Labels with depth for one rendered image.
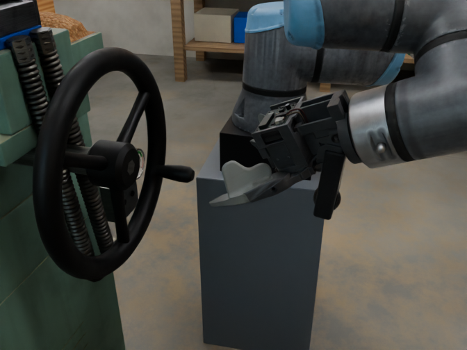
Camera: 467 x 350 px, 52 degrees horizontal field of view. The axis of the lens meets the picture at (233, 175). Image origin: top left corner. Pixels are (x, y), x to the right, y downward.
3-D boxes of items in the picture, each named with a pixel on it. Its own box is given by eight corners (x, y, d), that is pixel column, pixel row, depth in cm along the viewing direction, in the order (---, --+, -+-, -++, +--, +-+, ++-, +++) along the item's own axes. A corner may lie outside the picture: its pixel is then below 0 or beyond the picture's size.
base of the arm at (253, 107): (243, 104, 126) (245, 67, 121) (315, 114, 122) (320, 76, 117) (222, 129, 110) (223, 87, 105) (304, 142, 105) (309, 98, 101)
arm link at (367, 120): (416, 134, 58) (405, 181, 52) (377, 142, 61) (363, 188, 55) (392, 69, 55) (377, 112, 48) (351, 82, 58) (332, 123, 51)
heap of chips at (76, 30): (67, 44, 78) (62, 20, 76) (-5, 38, 81) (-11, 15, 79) (96, 32, 85) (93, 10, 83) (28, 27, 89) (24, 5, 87)
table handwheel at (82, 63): (41, 308, 46) (85, 10, 46) (-120, 269, 51) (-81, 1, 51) (160, 264, 74) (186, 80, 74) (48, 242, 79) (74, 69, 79)
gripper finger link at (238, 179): (192, 176, 61) (255, 140, 61) (214, 210, 64) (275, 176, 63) (194, 185, 58) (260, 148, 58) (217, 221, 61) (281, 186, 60)
